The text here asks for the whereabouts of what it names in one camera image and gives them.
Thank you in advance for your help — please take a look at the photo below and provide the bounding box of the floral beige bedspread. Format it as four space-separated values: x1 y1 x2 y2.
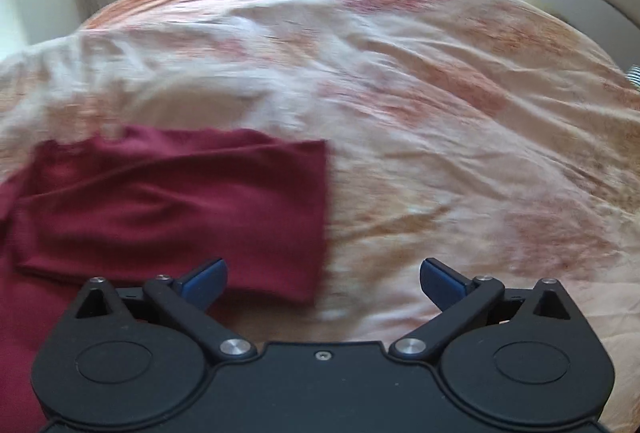
0 0 640 414

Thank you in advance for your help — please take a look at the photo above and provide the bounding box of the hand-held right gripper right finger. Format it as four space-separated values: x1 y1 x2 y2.
388 257 584 362

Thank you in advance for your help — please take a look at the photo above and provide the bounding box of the maroon garment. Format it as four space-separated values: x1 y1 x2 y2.
0 125 331 433

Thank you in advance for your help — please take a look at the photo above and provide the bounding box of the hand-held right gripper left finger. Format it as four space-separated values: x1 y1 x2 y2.
61 257 258 362

